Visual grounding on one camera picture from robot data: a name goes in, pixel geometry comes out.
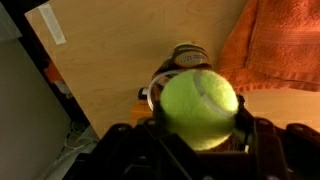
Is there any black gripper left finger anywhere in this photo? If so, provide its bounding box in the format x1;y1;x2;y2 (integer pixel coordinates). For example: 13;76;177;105
63;112;202;180

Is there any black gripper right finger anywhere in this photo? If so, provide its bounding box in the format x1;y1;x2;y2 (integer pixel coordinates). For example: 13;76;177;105
234;94;320;180

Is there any yellow-green tennis ball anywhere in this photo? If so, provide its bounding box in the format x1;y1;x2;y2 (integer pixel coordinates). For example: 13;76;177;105
159;68;240;152

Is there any clear tennis ball can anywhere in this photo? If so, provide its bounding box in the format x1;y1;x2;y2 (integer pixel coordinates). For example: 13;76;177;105
146;42;213;113

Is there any orange book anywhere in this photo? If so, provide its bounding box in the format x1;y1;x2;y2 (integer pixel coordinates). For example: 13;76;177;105
130;97;155;127

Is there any orange terry towel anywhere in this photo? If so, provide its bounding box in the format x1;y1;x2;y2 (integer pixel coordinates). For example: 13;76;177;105
214;0;320;94

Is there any white tape strip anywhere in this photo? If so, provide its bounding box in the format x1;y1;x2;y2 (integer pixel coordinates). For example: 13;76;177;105
37;2;68;46

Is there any white floor cable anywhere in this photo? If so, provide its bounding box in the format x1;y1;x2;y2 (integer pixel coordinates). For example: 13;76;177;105
61;119;100;152

